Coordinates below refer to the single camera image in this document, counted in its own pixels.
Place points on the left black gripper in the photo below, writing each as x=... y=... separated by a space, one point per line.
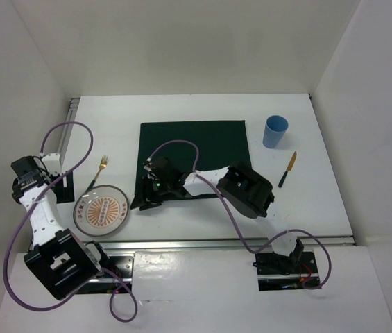
x=161 y=180

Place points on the orange patterned plate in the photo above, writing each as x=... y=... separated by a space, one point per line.
x=101 y=210

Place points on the dark green cloth napkin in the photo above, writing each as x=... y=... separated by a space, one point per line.
x=220 y=143

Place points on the gold fork black handle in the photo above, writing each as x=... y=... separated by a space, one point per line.
x=103 y=164

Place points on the gold knife black handle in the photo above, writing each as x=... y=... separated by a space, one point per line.
x=288 y=168

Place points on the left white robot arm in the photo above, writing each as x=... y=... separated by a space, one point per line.
x=58 y=259

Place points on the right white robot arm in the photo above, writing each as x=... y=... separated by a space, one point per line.
x=237 y=185

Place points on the light blue plastic cup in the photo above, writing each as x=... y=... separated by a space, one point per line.
x=275 y=128

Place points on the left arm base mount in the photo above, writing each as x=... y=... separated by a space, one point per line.
x=122 y=266

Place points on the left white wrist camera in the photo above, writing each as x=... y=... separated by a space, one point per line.
x=52 y=164

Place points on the aluminium frame rail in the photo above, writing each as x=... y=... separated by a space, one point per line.
x=309 y=198

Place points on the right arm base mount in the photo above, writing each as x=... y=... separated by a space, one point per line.
x=273 y=276

